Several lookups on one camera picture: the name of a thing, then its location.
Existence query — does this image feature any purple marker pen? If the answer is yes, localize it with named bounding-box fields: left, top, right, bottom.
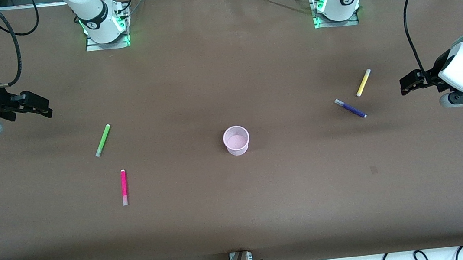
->
left=334, top=95, right=368, bottom=122

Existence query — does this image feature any pink highlighter pen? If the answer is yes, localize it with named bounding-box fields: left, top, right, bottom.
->
left=119, top=169, right=130, bottom=206

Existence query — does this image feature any pink mesh pen holder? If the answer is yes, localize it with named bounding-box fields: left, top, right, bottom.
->
left=221, top=124, right=253, bottom=158

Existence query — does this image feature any yellow highlighter pen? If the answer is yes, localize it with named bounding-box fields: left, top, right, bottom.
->
left=353, top=68, right=374, bottom=98

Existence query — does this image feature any green highlighter pen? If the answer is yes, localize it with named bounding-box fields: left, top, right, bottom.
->
left=92, top=123, right=114, bottom=158

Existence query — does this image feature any brown table mat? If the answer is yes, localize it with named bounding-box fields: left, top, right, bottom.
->
left=0, top=0, right=463, bottom=260

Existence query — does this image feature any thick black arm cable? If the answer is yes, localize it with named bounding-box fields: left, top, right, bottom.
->
left=0, top=0, right=26, bottom=89

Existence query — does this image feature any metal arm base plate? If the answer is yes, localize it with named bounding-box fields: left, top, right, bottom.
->
left=313, top=10, right=360, bottom=31
left=84, top=27, right=132, bottom=53

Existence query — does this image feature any thin black cable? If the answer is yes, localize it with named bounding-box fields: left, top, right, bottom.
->
left=2, top=0, right=42, bottom=38

